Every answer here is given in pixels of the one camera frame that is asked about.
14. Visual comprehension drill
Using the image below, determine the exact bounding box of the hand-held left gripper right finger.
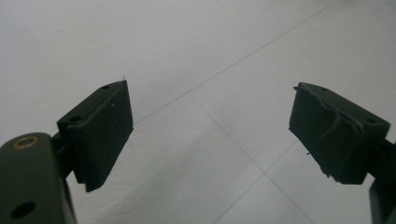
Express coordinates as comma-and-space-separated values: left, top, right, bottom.
288, 81, 396, 185

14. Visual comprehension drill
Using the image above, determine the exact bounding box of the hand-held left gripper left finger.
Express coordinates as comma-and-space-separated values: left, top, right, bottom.
50, 79, 134, 193

